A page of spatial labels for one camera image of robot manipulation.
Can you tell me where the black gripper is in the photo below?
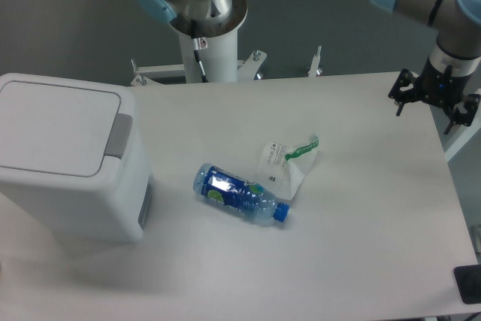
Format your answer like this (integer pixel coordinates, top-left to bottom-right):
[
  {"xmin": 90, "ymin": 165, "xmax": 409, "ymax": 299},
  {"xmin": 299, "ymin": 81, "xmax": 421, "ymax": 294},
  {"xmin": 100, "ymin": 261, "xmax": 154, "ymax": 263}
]
[{"xmin": 388, "ymin": 60, "xmax": 480, "ymax": 135}]

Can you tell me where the white plastic trash can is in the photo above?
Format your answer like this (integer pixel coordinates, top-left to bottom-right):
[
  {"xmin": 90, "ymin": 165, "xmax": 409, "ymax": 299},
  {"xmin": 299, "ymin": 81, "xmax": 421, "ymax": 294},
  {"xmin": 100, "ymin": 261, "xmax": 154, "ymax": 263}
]
[{"xmin": 1, "ymin": 73, "xmax": 153, "ymax": 242}]

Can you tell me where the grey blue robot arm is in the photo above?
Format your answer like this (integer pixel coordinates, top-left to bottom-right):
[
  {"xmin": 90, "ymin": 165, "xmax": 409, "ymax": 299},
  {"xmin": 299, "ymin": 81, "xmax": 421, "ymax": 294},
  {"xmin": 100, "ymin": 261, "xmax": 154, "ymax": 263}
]
[{"xmin": 136, "ymin": 0, "xmax": 480, "ymax": 126}]

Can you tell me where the clear plastic bag green strip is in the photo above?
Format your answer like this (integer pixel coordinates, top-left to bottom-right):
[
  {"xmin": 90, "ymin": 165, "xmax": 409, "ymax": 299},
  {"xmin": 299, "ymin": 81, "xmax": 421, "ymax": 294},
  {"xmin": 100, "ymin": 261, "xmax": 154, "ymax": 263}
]
[{"xmin": 254, "ymin": 134, "xmax": 319, "ymax": 201}]

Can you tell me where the black device at table edge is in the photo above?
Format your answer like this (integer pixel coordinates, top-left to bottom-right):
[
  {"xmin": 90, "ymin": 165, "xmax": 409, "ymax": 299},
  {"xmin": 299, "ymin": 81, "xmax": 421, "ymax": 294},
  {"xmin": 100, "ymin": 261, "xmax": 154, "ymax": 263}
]
[{"xmin": 453, "ymin": 265, "xmax": 480, "ymax": 304}]

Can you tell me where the blue plastic water bottle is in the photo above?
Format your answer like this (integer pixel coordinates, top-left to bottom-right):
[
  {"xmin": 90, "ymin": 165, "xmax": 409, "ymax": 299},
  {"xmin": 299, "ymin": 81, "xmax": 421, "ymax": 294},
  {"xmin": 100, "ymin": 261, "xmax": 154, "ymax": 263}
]
[{"xmin": 192, "ymin": 163, "xmax": 290, "ymax": 226}]

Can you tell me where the white metal base frame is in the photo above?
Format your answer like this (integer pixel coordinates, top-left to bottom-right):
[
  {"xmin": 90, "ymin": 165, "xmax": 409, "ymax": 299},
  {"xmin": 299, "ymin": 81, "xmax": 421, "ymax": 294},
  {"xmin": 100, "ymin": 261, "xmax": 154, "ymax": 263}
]
[{"xmin": 130, "ymin": 45, "xmax": 323, "ymax": 86}]

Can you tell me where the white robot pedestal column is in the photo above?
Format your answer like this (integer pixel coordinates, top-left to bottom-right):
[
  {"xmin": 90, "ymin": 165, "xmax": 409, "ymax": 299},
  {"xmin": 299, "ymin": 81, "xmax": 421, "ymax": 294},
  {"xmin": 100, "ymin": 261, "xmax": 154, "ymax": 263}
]
[{"xmin": 170, "ymin": 0, "xmax": 248, "ymax": 83}]

